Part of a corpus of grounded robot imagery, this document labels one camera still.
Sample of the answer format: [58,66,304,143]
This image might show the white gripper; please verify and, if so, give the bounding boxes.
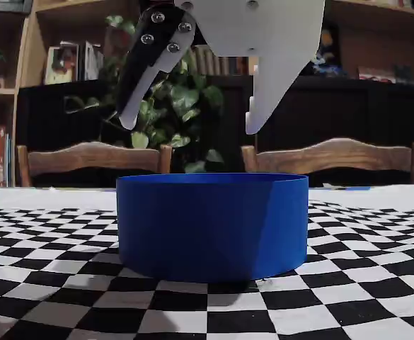
[173,0,326,135]

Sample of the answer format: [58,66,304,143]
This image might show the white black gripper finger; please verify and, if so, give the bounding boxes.
[116,4,197,131]

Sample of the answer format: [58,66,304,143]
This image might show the illustrated box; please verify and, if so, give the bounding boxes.
[43,41,80,85]

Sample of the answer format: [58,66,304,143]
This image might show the red white box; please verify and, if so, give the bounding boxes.
[357,70,395,84]

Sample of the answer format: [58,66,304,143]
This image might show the blue round box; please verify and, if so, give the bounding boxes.
[116,172,309,283]

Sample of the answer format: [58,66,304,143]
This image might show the green ivy plant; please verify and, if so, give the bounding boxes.
[64,13,226,174]

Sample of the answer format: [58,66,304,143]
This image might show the black white book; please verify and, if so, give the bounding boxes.
[79,40,105,81]

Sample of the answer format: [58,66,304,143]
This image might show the blue starry artwork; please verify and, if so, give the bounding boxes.
[298,24,347,77]

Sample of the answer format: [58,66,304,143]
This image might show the row of brown books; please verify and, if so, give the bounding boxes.
[185,45,257,76]

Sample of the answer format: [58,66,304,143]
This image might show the black sideboard cabinet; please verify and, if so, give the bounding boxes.
[15,74,414,186]

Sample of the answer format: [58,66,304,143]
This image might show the wooden chair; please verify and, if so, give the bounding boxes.
[241,137,414,186]
[16,141,173,188]

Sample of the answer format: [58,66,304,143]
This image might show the dark blue container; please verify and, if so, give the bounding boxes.
[392,64,414,84]

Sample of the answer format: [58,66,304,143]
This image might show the upright colourful books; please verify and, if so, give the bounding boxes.
[0,124,16,188]

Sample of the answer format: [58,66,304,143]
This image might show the black white checkered mat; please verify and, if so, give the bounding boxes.
[0,186,414,340]

